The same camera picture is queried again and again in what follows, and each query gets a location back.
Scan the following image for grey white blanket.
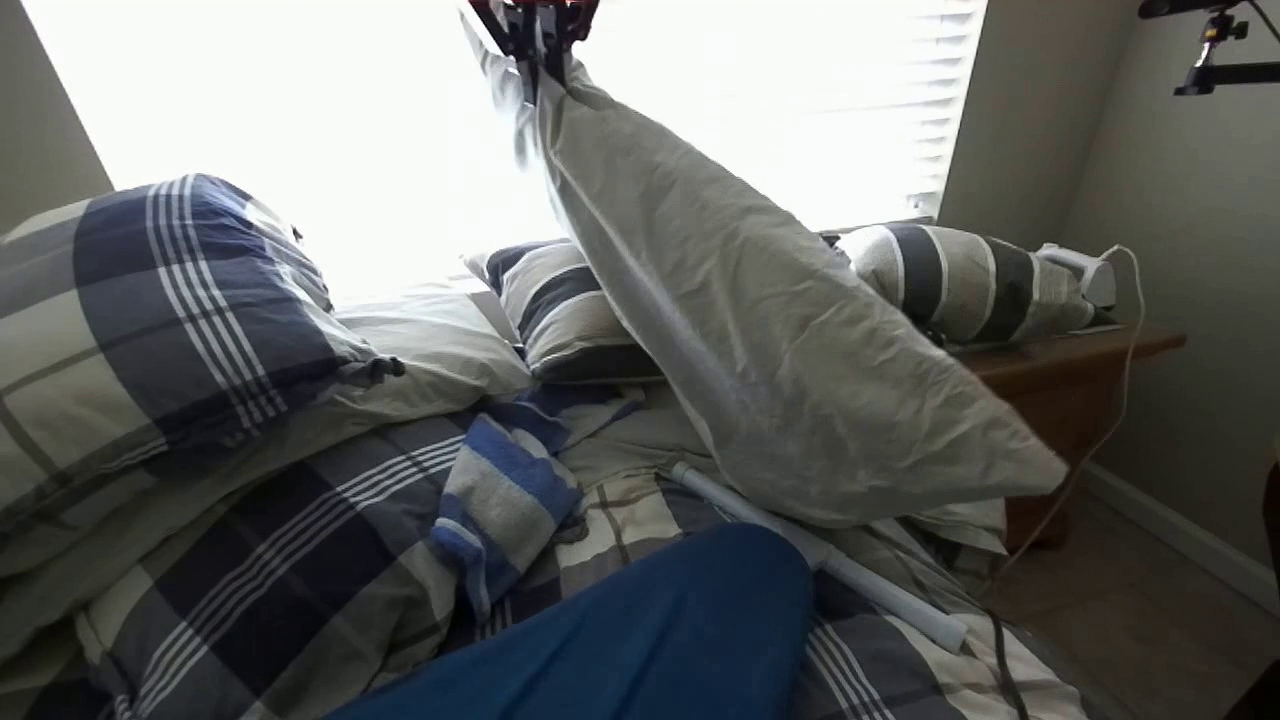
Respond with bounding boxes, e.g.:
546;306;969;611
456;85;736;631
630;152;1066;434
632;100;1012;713
466;15;1076;534

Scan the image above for small white pillow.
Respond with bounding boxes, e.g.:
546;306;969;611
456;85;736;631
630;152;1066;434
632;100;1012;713
333;282;539;421

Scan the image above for blue plaid pillow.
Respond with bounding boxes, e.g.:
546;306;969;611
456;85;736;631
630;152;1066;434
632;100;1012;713
0;174;404;539

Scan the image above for white window blinds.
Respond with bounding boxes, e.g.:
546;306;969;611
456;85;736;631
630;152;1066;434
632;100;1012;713
16;0;991;306

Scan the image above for grey striped square cushion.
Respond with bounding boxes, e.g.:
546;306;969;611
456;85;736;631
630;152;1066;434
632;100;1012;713
466;237;674;393

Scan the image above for grey striped bolster cushion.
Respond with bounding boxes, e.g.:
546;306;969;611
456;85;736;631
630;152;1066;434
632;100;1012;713
831;218;1105;358

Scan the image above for small white appliance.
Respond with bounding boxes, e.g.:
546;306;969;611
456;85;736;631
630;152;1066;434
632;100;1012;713
1034;237;1125;334

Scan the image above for white plastic tube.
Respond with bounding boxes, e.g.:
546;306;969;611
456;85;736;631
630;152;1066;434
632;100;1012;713
659;462;978;661

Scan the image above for blue plaid duvet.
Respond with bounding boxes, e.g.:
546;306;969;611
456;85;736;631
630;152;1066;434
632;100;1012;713
0;383;1092;720

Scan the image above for wooden nightstand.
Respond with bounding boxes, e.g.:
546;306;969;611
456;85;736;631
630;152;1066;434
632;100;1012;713
949;325;1191;555

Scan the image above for plain blue cloth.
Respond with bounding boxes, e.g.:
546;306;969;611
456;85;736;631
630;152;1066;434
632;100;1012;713
333;520;821;720

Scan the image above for white baseboard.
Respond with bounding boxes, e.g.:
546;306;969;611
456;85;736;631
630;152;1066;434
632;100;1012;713
1083;456;1280;611

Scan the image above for white power cable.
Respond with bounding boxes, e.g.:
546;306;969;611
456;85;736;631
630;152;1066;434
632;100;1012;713
983;239;1154;594

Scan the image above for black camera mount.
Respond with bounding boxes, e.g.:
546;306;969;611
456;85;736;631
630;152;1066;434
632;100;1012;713
1136;0;1280;100

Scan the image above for thin black cable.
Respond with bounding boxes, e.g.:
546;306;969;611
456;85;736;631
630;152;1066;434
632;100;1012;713
978;604;1034;720

